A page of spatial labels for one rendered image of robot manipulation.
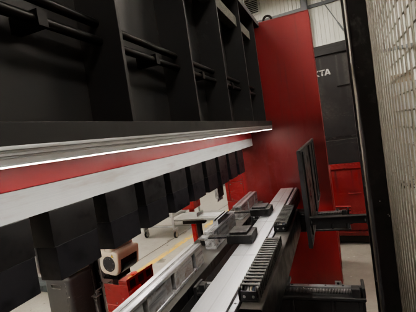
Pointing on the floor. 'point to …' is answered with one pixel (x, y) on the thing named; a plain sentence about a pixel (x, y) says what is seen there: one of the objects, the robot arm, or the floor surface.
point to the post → (373, 155)
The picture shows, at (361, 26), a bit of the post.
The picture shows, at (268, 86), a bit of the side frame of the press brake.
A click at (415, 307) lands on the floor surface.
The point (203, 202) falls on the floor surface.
